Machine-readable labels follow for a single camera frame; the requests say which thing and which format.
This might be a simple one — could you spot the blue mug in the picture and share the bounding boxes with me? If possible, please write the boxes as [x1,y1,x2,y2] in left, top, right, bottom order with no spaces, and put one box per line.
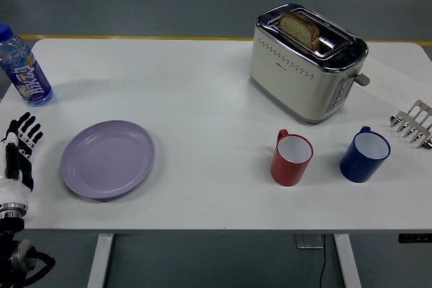
[339,126,392,183]

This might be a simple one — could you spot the purple plate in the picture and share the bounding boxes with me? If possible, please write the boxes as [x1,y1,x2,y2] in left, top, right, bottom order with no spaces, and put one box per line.
[60,119,157,200]

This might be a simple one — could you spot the black table control panel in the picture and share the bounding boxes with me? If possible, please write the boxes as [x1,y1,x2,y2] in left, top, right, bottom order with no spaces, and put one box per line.
[398,233,432,244]

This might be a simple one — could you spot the white table leg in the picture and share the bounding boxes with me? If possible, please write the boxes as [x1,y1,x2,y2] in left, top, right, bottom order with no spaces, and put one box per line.
[334,234,362,288]
[86,234,114,288]

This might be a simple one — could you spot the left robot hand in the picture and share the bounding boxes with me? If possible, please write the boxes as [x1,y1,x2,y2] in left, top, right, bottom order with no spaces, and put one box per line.
[0,112,45,206]

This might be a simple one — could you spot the grey box under table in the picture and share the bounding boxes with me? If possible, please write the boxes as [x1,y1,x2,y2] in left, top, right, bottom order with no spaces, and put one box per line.
[296,234,325,250]

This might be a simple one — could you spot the silver metal rack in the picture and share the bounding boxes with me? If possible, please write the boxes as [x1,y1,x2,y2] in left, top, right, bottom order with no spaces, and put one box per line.
[389,100,432,149]

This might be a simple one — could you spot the bread slice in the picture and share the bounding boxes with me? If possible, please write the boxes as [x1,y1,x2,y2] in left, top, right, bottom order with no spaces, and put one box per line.
[277,11,321,50]

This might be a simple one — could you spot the white paper sheet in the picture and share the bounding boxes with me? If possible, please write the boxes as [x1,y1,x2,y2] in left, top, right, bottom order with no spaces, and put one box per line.
[358,55,432,108]

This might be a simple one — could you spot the blue drink bottle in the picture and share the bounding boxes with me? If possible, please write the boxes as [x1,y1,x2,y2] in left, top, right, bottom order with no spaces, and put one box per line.
[0,23,55,107]

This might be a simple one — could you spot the black hanging cable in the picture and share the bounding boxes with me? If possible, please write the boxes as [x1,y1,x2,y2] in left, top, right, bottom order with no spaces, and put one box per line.
[319,234,330,288]

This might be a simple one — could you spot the cream two-slot toaster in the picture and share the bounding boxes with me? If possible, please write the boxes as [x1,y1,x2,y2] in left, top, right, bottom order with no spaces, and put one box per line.
[249,3,371,125]

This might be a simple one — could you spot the red mug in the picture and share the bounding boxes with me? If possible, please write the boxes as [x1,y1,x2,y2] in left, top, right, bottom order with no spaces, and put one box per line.
[270,129,314,187]

